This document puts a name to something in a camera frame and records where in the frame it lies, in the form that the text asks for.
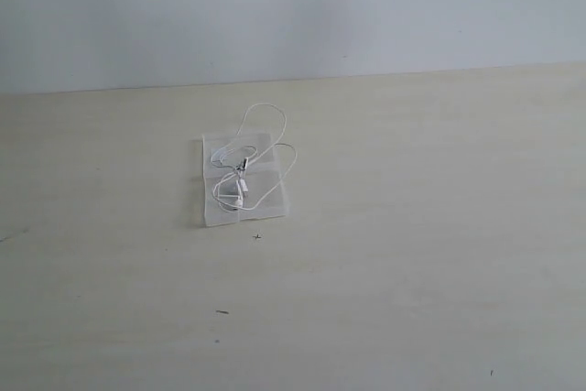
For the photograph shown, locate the white wired earphones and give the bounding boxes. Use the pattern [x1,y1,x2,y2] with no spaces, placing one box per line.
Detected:
[209,101,298,218]

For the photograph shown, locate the clear plastic storage case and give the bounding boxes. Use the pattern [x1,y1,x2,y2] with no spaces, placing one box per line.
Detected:
[201,130,292,228]

